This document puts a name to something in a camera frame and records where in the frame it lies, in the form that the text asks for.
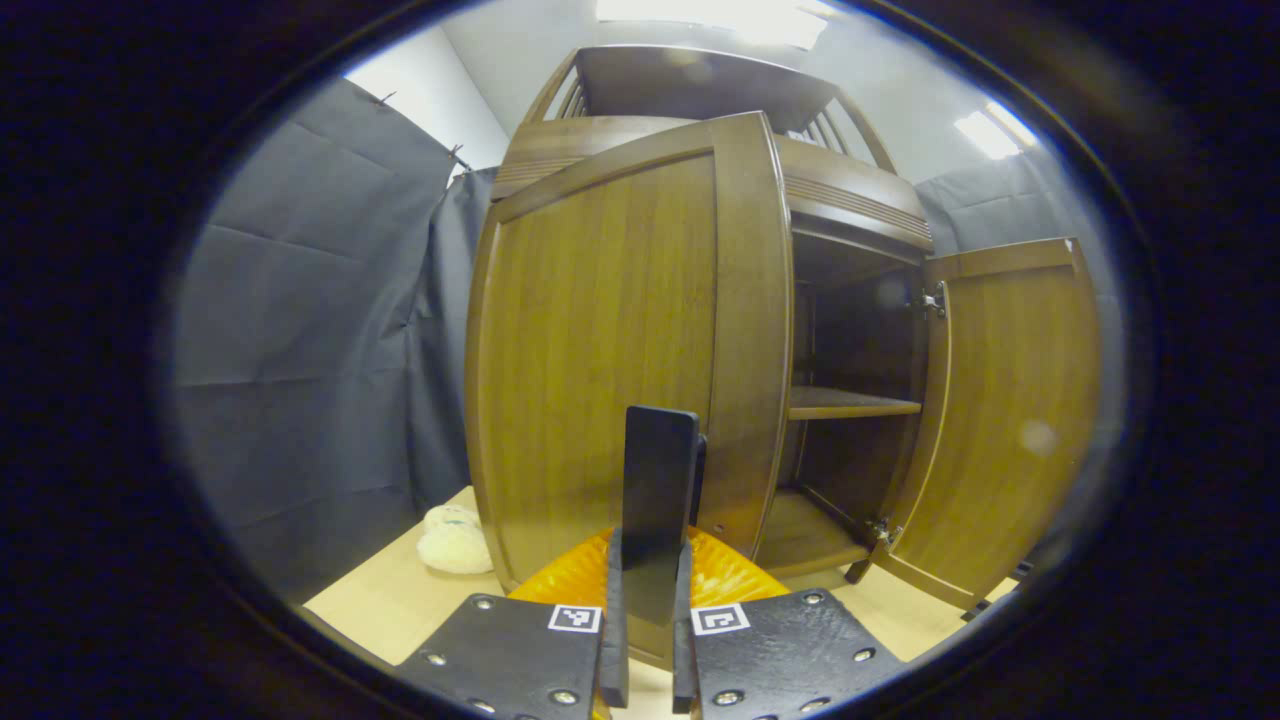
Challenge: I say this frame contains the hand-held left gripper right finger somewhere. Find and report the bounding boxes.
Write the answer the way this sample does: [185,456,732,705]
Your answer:
[672,527,906,720]

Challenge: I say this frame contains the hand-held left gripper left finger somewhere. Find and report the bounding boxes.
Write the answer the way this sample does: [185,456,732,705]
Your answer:
[395,525,631,720]

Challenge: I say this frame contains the wooden cabinet door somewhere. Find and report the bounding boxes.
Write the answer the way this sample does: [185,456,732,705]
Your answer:
[463,110,796,671]
[865,236,1103,611]

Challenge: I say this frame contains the wooden double-door shoe cabinet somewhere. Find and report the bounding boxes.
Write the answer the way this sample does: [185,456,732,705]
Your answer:
[490,44,936,586]

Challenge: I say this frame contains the wooden inner cabinet shelf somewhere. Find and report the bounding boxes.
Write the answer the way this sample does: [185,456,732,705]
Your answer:
[788,385,923,421]

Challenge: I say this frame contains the cream plush toy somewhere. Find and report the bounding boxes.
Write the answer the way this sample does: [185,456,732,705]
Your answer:
[416,505,494,576]

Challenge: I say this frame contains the black backdrop cloth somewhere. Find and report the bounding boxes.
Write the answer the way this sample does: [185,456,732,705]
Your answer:
[170,78,1126,606]

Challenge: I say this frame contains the small ceiling light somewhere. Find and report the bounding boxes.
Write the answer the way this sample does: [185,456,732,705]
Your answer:
[955,100,1041,161]

